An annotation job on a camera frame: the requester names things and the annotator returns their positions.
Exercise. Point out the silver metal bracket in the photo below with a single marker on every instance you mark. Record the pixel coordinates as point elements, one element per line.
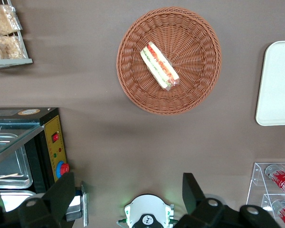
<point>85,204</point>

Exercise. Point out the large steel pan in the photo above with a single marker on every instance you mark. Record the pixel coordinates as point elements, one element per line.
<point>12,168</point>

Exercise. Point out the bagged rice crisp snack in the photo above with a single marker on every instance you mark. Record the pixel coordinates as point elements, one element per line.
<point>1,20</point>
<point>7,47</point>

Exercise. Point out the clear acrylic can holder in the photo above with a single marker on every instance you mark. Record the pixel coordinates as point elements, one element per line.
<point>257,180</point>

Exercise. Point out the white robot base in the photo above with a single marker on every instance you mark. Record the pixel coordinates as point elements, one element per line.
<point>147,209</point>

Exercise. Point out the plastic-wrapped sandwich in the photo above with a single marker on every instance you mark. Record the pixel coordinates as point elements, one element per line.
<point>158,65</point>

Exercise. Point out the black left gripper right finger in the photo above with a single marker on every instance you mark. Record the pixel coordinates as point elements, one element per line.
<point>209,213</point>

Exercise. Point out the black food warmer yellow panel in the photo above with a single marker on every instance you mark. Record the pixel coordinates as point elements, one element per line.
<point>53,147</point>

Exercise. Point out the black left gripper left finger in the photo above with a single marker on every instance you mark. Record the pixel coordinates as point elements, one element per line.
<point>38,213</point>

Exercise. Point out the round brown wicker basket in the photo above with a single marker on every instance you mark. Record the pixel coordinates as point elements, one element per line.
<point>192,59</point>

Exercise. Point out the white plastic tray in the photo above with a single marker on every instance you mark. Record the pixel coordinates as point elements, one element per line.
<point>279,83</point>

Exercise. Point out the small steel pan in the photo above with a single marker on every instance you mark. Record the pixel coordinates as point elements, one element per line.
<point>14,198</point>

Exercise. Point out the wooden skewer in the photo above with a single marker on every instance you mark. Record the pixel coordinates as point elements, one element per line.
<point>4,176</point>

